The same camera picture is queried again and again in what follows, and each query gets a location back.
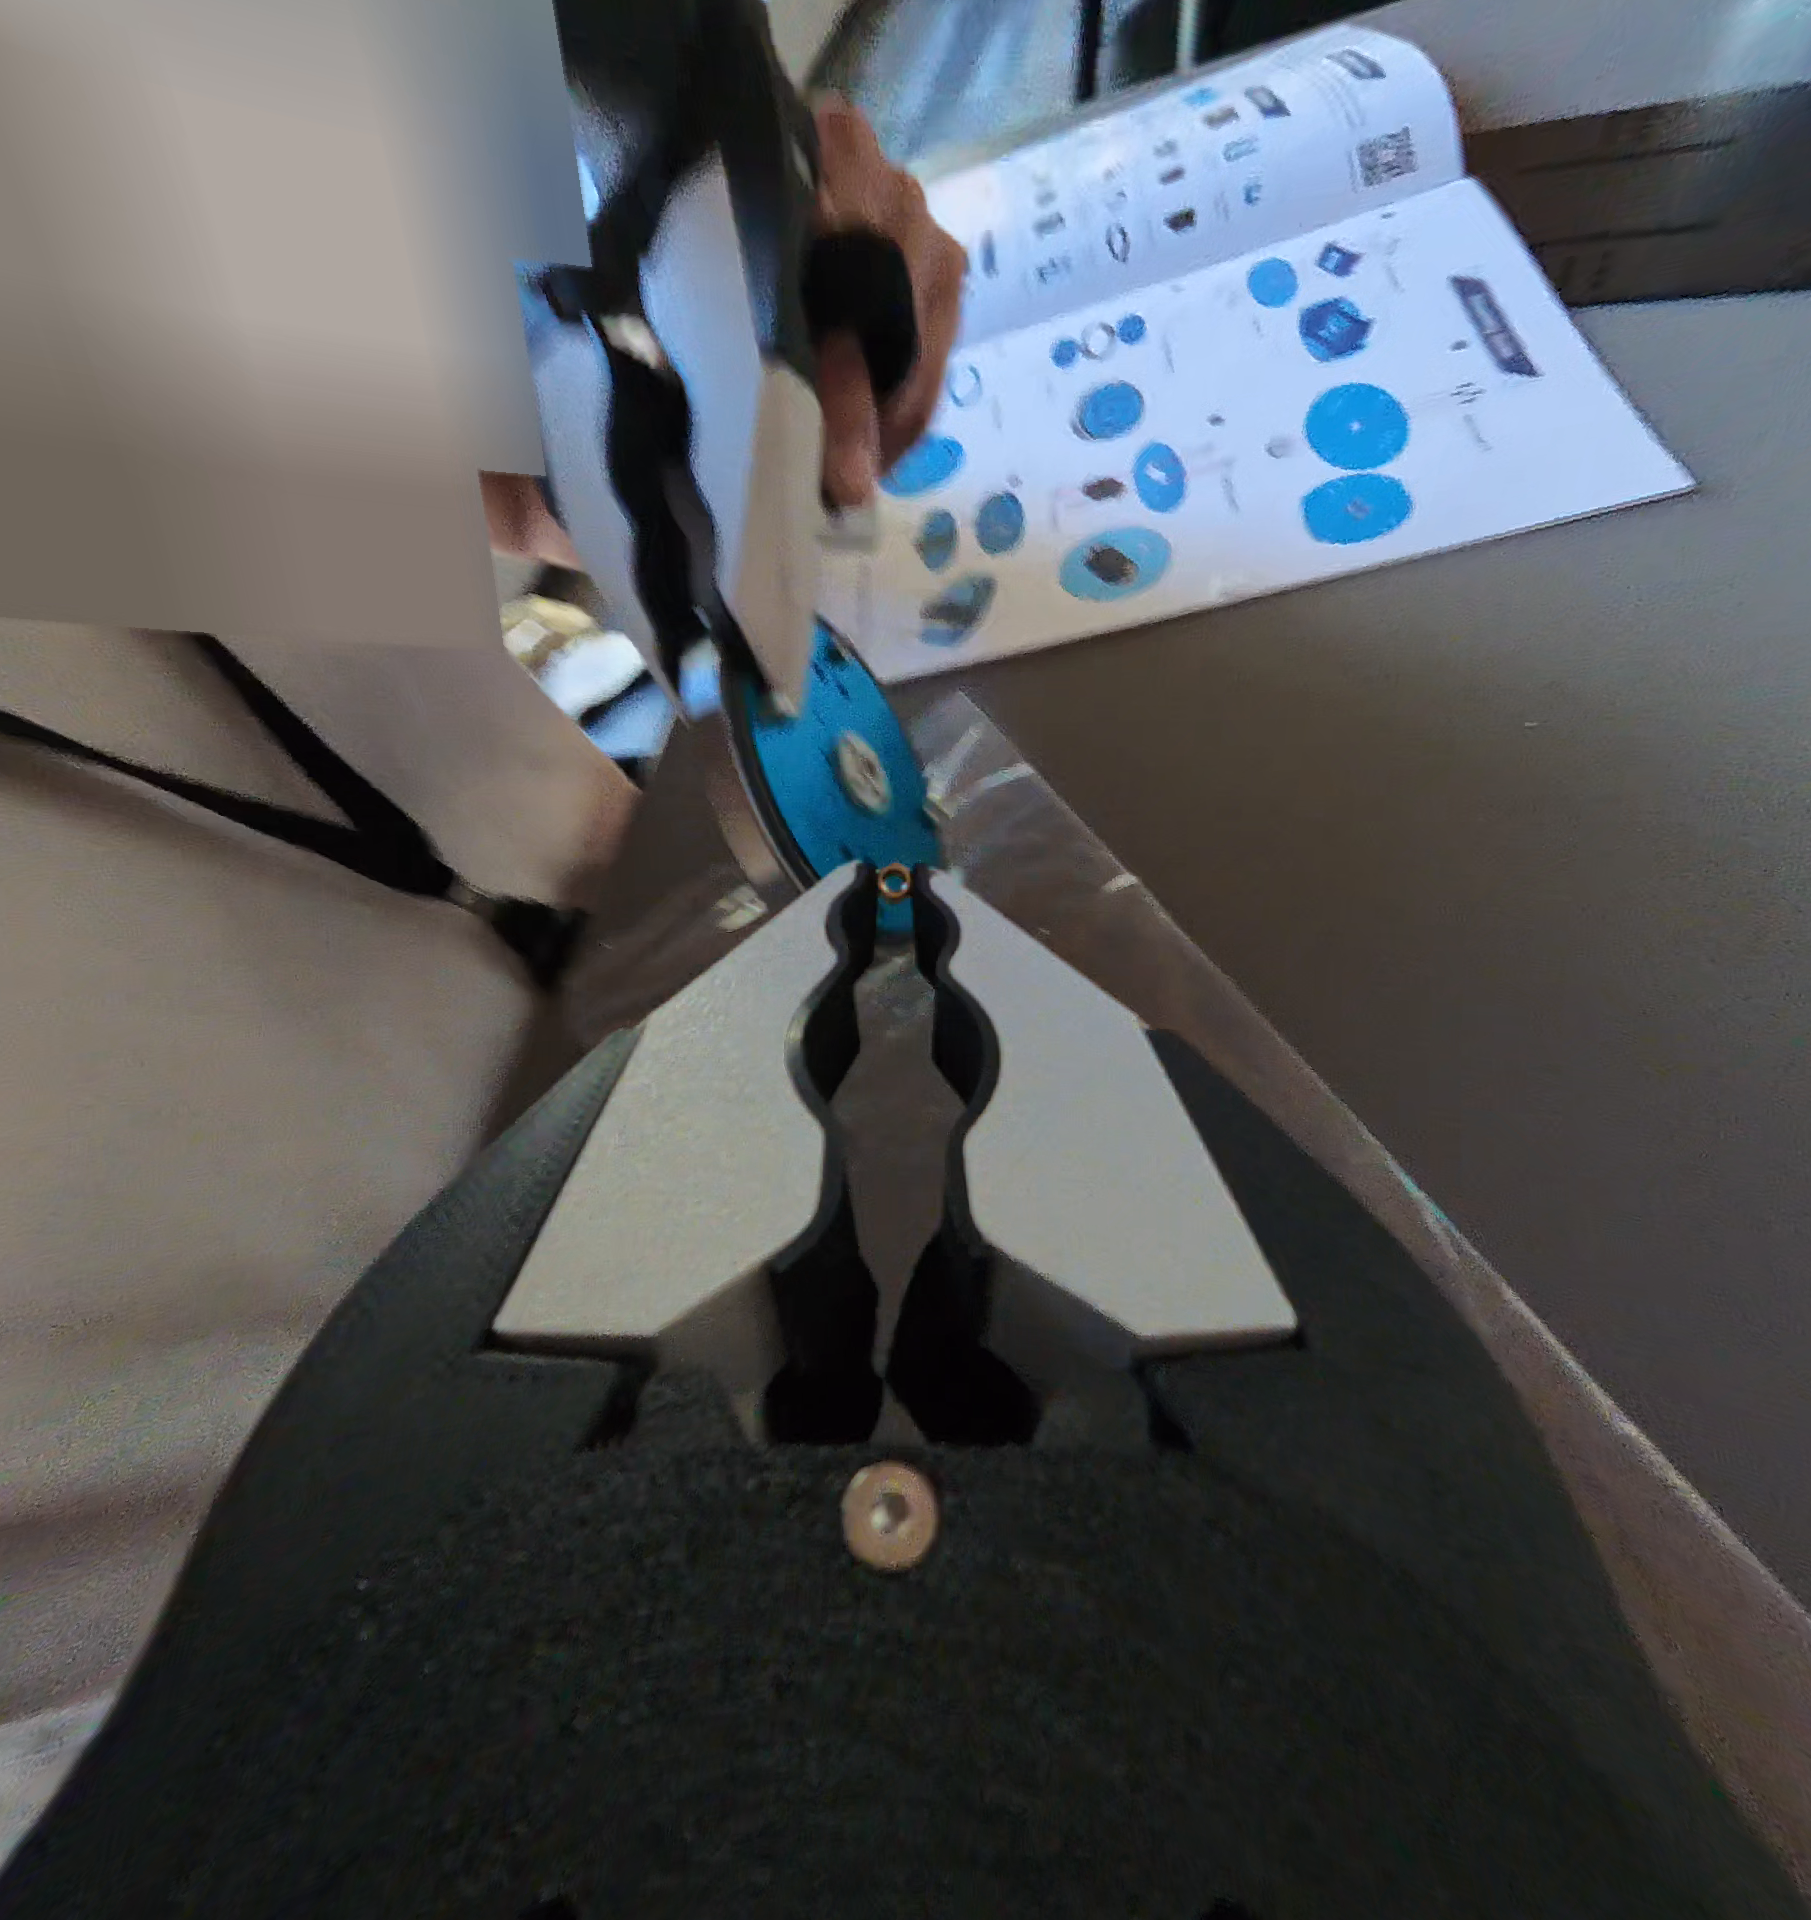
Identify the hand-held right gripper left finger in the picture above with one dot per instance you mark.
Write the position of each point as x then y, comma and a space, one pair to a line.
664, 1199

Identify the black perforated plate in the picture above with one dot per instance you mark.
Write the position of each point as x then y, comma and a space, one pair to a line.
1668, 196

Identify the grey desk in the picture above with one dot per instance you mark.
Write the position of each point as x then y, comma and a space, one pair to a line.
1446, 974

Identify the cream crumpled bag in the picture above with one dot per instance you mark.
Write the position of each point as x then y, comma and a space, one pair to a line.
575, 644

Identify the person's left hand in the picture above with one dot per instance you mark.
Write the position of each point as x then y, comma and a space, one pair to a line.
928, 301

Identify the assembly instruction booklet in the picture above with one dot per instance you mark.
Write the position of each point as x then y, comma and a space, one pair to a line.
1295, 376

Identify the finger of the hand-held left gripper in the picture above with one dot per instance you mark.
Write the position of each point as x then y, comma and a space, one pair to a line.
589, 495
776, 527

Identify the person's left forearm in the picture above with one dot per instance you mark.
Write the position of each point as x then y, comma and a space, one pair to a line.
527, 519

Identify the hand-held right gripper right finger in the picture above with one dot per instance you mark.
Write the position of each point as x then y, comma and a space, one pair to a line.
1131, 1199

